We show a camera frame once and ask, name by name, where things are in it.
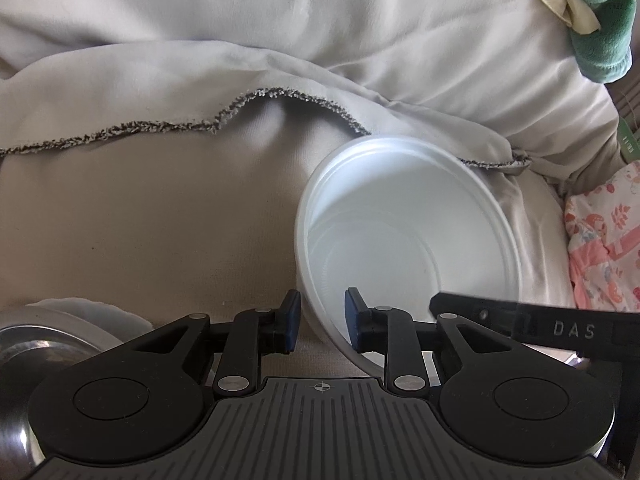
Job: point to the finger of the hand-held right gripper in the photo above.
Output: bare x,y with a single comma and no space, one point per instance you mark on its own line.
475,312

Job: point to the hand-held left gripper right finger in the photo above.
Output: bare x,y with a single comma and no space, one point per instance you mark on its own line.
351,324

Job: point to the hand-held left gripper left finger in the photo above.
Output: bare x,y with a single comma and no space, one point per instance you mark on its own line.
292,321

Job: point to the white printed paper bowl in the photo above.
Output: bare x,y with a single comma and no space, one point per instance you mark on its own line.
410,240

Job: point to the white floral plate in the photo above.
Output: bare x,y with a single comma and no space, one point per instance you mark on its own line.
120,317

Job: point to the stainless steel bowl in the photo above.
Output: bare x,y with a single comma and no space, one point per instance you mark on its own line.
30,355

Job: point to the pink floral cloth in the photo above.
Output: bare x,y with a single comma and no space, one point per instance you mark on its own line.
600,240

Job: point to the beige sofa cover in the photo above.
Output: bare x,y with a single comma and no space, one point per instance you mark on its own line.
150,210

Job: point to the green plastic item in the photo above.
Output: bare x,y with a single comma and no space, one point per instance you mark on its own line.
629,142

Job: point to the green towel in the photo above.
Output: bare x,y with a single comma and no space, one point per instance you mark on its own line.
600,20

